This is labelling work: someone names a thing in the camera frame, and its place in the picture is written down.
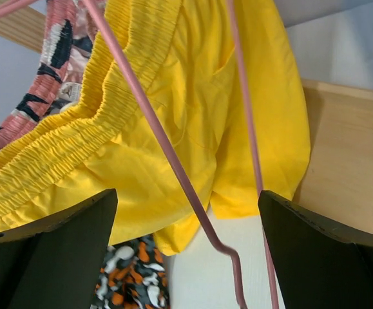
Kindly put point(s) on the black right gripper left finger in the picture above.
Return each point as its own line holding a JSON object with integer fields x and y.
{"x": 54, "y": 262}

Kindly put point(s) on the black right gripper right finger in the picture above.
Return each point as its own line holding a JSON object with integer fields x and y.
{"x": 319, "y": 262}

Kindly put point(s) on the orange camouflage shorts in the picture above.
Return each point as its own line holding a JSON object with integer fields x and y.
{"x": 132, "y": 275}

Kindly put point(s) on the yellow shorts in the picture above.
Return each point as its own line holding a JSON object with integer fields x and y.
{"x": 183, "y": 55}

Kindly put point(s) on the pink patterned shorts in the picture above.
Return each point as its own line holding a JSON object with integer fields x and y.
{"x": 68, "y": 41}

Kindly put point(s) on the wooden clothes rack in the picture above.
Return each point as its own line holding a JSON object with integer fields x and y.
{"x": 338, "y": 182}

